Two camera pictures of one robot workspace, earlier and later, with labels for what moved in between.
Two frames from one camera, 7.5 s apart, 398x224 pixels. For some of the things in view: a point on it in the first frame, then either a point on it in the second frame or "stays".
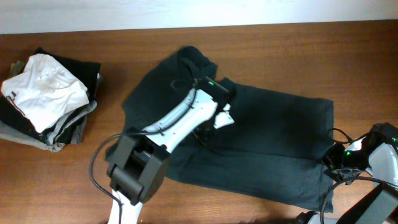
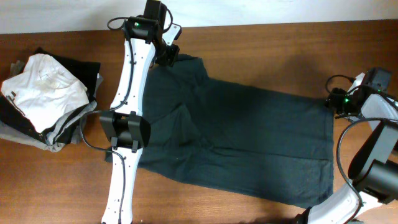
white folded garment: x=47 y=92 stays
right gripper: x=329 y=160 → x=334 y=101
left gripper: x=207 y=139 → x=170 y=58
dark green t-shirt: x=268 y=154 stays
